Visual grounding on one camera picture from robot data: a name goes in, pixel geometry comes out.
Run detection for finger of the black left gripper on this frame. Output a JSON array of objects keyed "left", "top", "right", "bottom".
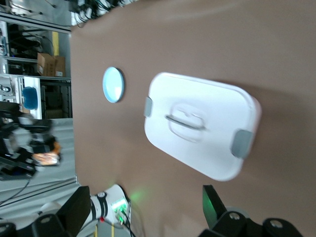
[
  {"left": 22, "top": 160, "right": 61, "bottom": 174},
  {"left": 37, "top": 134, "right": 61, "bottom": 149}
]

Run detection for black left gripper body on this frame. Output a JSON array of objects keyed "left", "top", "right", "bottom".
[{"left": 0, "top": 103, "right": 54, "bottom": 180}]

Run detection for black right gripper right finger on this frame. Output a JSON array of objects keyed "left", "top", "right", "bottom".
[{"left": 201, "top": 185, "right": 304, "bottom": 237}]

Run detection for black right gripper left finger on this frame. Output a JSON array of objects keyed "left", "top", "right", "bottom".
[{"left": 0, "top": 186, "right": 91, "bottom": 237}]

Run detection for blue plastic container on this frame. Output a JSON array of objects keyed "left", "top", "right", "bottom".
[{"left": 21, "top": 86, "right": 38, "bottom": 111}]

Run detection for white shelf cabinet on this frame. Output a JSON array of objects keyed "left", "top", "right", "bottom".
[{"left": 0, "top": 75, "right": 41, "bottom": 119}]

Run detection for small cardboard box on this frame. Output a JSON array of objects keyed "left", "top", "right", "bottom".
[{"left": 54, "top": 55, "right": 66, "bottom": 78}]

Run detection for large cardboard box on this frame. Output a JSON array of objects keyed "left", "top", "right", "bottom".
[{"left": 37, "top": 52, "right": 57, "bottom": 76}]

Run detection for light blue plate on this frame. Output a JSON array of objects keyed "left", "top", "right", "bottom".
[{"left": 102, "top": 66, "right": 125, "bottom": 104}]

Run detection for white lidded box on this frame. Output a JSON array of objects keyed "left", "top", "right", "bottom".
[{"left": 143, "top": 71, "right": 262, "bottom": 183}]

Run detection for brown table mat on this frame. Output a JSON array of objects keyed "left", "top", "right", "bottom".
[{"left": 70, "top": 0, "right": 316, "bottom": 237}]

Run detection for black left base cables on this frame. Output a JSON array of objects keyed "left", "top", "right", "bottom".
[{"left": 120, "top": 209, "right": 137, "bottom": 237}]

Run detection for aluminium frame beam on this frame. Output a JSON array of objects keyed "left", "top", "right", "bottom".
[{"left": 0, "top": 12, "right": 72, "bottom": 33}]

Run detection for black cable bundle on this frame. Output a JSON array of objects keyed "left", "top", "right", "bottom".
[{"left": 71, "top": 0, "right": 134, "bottom": 24}]

